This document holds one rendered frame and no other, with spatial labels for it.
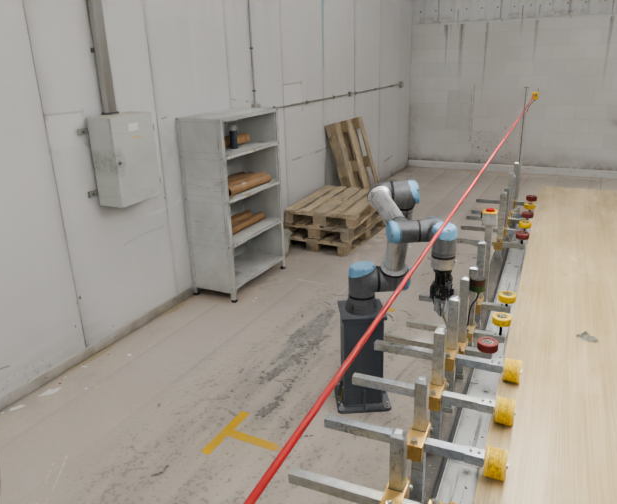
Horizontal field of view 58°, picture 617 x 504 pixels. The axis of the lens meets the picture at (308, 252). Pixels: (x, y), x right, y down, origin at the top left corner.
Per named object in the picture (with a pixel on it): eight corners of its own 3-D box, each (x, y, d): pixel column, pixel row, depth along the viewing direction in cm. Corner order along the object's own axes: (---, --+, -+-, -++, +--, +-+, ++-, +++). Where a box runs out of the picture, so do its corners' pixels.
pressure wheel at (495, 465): (487, 452, 156) (483, 480, 152) (487, 440, 151) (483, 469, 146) (509, 457, 154) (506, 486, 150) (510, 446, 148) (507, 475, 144)
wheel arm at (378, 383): (351, 384, 190) (351, 375, 188) (355, 379, 193) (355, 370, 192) (505, 417, 170) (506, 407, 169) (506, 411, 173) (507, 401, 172)
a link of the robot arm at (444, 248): (453, 220, 214) (461, 228, 204) (451, 251, 218) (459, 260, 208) (428, 221, 213) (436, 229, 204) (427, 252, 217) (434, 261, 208)
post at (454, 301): (441, 412, 212) (448, 297, 196) (443, 407, 215) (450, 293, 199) (451, 414, 211) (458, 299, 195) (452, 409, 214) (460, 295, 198)
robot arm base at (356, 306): (347, 316, 313) (347, 300, 309) (343, 302, 331) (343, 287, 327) (380, 315, 314) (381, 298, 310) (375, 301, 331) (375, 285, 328)
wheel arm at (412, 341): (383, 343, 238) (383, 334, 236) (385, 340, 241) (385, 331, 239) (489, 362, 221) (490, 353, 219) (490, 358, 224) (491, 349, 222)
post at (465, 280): (453, 383, 235) (460, 277, 219) (454, 378, 238) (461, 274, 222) (461, 384, 233) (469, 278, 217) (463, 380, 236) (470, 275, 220)
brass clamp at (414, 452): (401, 458, 156) (401, 443, 154) (412, 429, 168) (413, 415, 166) (423, 463, 154) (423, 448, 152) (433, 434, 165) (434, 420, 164)
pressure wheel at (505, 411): (496, 396, 170) (498, 396, 177) (493, 423, 168) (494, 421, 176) (517, 400, 167) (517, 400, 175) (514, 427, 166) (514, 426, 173)
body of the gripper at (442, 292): (428, 300, 215) (430, 271, 211) (433, 291, 223) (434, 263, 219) (448, 302, 212) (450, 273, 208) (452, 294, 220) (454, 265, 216)
